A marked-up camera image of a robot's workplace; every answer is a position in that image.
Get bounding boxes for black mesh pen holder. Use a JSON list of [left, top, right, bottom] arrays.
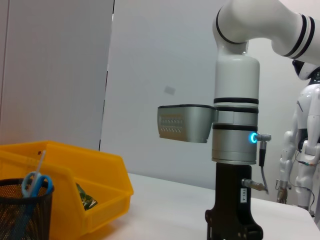
[[0, 177, 55, 240]]

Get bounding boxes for right gripper cable with plug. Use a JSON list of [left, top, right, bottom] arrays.
[[241, 133, 273, 195]]

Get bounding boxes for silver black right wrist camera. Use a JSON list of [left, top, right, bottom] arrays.
[[157, 103, 218, 144]]

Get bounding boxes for yellow plastic bin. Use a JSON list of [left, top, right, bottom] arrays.
[[0, 140, 135, 238]]

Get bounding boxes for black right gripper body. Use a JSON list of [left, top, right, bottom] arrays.
[[205, 162, 264, 240]]

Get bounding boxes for blue scissors with sheath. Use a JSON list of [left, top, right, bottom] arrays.
[[14, 171, 55, 226]]

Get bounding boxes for green plastic wrapper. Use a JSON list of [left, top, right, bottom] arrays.
[[76, 182, 98, 211]]

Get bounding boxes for white black humanoid robot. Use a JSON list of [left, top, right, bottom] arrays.
[[274, 59, 320, 218]]

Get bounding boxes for clear plastic ruler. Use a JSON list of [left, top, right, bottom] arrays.
[[29, 149, 47, 197]]

